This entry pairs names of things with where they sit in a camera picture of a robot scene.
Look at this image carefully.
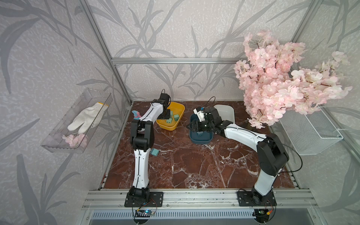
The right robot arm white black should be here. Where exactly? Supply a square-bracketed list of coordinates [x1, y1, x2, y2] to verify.
[187, 107, 289, 201]

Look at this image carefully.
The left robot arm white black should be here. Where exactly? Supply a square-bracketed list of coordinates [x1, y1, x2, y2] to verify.
[129, 91, 171, 202]

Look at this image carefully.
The yellow plastic storage box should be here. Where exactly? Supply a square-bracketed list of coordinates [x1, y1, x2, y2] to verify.
[156, 102, 185, 131]

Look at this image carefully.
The white plastic storage box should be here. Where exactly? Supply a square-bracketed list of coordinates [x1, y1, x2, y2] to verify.
[214, 105, 235, 123]

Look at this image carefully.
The dark teal storage box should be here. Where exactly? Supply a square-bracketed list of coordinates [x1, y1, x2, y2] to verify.
[187, 114, 214, 145]

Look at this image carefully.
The teal spray bottle pink trigger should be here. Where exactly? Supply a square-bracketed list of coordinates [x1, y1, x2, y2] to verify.
[132, 110, 142, 120]

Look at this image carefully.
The pink cherry blossom tree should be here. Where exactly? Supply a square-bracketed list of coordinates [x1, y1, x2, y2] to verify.
[234, 31, 352, 129]

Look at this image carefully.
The white work glove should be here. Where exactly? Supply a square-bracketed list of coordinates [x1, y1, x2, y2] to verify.
[67, 102, 109, 134]

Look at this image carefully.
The small pink flower sprig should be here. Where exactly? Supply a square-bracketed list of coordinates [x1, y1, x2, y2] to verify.
[62, 133, 88, 148]

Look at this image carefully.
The right circuit board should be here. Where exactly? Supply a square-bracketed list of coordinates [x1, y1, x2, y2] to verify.
[254, 209, 273, 217]

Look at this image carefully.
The circuit board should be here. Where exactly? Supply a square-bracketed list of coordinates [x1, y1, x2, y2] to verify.
[135, 209, 157, 218]
[254, 209, 273, 217]

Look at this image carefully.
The left circuit board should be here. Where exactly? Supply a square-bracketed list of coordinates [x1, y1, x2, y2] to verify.
[135, 209, 157, 218]

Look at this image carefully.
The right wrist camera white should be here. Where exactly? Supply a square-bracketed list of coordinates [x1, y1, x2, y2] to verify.
[193, 107, 205, 122]

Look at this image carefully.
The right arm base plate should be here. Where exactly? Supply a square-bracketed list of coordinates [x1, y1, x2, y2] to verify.
[237, 190, 277, 207]

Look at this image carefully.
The aluminium front rail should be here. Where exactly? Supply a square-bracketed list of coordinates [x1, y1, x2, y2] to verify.
[82, 188, 319, 210]

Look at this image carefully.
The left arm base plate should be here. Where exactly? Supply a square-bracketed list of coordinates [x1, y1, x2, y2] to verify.
[124, 192, 164, 208]

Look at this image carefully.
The white wire mesh basket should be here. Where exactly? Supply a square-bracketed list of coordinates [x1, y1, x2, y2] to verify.
[280, 110, 343, 156]

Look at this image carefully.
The clear acrylic wall shelf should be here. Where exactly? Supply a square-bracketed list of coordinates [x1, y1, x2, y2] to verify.
[41, 88, 113, 154]

